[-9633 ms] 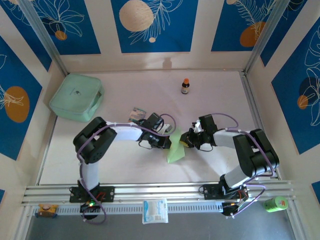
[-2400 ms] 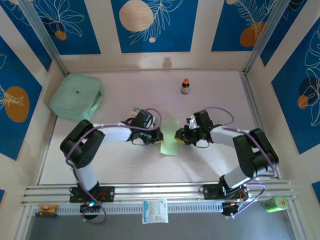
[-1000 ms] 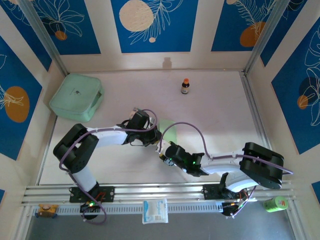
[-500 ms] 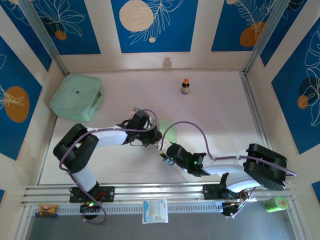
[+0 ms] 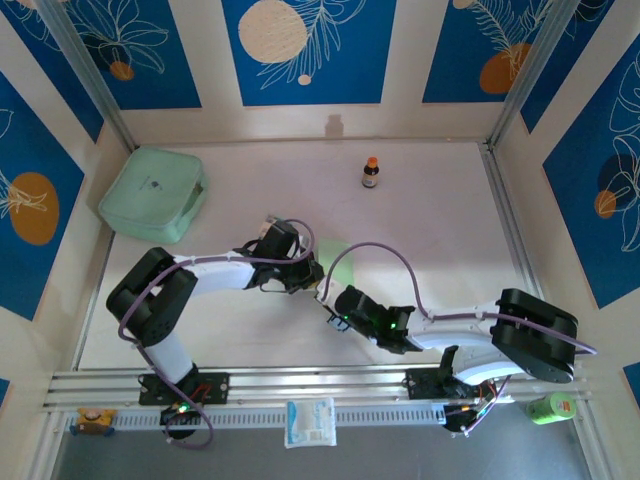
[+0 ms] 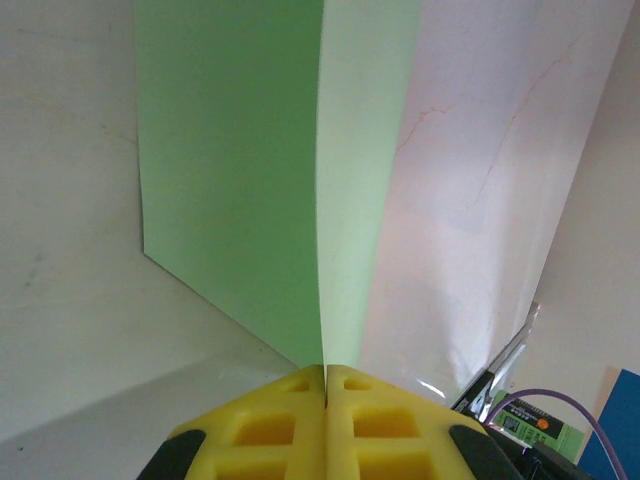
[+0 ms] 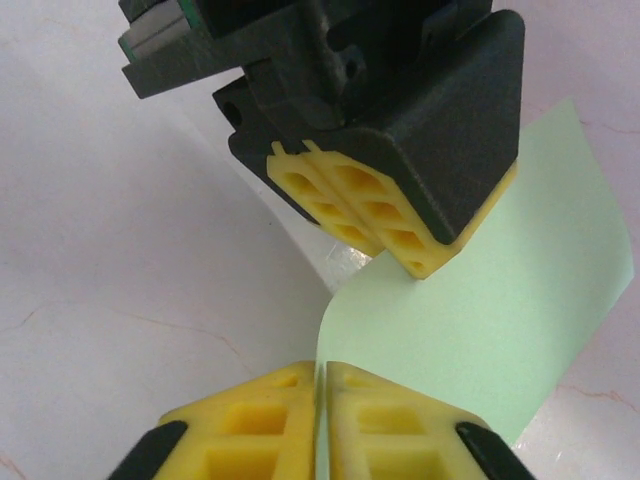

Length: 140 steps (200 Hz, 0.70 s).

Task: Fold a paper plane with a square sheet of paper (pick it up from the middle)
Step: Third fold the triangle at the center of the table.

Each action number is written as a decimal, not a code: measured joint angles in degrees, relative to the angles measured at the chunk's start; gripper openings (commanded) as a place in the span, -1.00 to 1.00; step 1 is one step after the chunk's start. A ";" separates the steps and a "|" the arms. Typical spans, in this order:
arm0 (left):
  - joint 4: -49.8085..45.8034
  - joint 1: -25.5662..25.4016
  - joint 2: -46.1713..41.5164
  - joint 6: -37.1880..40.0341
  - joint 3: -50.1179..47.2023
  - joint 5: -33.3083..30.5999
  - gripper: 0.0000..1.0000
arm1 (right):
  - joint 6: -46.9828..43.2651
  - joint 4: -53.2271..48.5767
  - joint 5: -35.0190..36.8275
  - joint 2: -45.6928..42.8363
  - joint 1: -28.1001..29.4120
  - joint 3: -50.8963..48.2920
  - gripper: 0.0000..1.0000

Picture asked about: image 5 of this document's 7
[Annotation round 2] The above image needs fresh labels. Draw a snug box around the light green paper sheet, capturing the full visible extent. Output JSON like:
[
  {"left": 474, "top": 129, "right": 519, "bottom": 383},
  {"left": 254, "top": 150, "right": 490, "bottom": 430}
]
[{"left": 317, "top": 238, "right": 357, "bottom": 289}]

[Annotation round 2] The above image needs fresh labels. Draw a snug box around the brown bottle orange cap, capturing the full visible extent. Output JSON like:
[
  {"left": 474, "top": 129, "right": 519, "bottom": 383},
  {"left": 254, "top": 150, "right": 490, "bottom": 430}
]
[{"left": 361, "top": 156, "right": 382, "bottom": 190}]

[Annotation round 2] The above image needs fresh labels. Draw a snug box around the white wipes packet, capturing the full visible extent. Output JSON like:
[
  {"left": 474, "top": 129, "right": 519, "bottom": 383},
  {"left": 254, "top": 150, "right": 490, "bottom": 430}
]
[{"left": 283, "top": 397, "right": 337, "bottom": 450}]

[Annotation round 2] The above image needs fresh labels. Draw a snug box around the mint green zip pouch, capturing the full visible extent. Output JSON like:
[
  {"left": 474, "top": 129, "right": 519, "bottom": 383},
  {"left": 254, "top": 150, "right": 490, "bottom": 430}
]
[{"left": 97, "top": 147, "right": 210, "bottom": 246}]

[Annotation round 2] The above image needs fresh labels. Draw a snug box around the green can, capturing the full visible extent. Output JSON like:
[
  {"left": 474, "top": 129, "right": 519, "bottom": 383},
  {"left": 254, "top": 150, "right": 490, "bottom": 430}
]
[{"left": 525, "top": 392, "right": 577, "bottom": 426}]

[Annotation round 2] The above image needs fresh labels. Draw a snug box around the small orange yellow toy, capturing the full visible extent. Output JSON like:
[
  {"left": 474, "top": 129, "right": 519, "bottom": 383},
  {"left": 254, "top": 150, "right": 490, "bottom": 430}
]
[{"left": 74, "top": 407, "right": 117, "bottom": 436}]

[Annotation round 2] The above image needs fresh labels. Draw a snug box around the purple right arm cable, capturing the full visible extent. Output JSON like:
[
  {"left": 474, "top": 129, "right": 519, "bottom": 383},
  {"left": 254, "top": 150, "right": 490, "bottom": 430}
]
[{"left": 317, "top": 242, "right": 599, "bottom": 436}]

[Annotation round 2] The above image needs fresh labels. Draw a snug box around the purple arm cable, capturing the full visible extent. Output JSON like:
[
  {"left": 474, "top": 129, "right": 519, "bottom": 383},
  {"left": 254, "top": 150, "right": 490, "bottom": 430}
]
[
  {"left": 117, "top": 217, "right": 315, "bottom": 450},
  {"left": 317, "top": 242, "right": 599, "bottom": 436}
]

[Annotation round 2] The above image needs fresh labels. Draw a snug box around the aluminium mounting rail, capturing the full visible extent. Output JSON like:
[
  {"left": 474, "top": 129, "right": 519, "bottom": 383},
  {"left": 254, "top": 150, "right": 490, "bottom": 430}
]
[{"left": 42, "top": 360, "right": 594, "bottom": 412}]

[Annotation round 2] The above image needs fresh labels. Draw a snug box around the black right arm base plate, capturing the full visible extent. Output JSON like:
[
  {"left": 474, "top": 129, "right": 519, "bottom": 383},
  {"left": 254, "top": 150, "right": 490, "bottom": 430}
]
[{"left": 405, "top": 367, "right": 496, "bottom": 401}]

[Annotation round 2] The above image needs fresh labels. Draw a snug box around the slotted grey cable duct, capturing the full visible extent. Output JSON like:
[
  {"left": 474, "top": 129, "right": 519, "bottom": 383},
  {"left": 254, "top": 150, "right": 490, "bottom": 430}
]
[{"left": 63, "top": 403, "right": 449, "bottom": 435}]

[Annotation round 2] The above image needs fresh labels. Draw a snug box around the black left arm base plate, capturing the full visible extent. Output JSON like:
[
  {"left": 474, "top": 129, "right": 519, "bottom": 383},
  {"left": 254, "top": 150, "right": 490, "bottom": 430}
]
[{"left": 138, "top": 370, "right": 231, "bottom": 406}]

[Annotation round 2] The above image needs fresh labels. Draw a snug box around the aluminium side rail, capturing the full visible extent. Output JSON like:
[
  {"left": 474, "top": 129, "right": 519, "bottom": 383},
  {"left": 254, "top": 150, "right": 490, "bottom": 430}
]
[{"left": 478, "top": 141, "right": 559, "bottom": 360}]

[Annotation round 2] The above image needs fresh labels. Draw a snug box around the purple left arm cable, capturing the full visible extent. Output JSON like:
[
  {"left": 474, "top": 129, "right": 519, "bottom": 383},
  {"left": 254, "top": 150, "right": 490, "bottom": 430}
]
[{"left": 117, "top": 217, "right": 315, "bottom": 450}]

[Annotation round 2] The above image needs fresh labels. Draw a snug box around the aluminium frame post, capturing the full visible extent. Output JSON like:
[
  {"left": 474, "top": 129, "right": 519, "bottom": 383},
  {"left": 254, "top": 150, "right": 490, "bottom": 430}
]
[
  {"left": 35, "top": 0, "right": 137, "bottom": 152},
  {"left": 485, "top": 0, "right": 587, "bottom": 151}
]

